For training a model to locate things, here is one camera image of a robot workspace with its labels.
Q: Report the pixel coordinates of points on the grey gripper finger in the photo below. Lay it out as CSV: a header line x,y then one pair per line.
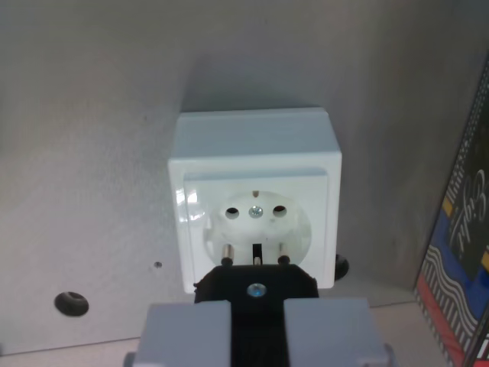
x,y
328,336
183,336

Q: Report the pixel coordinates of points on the black two-pin power plug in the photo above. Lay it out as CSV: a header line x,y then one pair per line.
x,y
258,277

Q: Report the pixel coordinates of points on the After Eight chocolate box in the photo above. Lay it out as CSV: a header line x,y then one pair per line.
x,y
466,267

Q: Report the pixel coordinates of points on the white wall socket box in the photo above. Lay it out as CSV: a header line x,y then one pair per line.
x,y
256,153

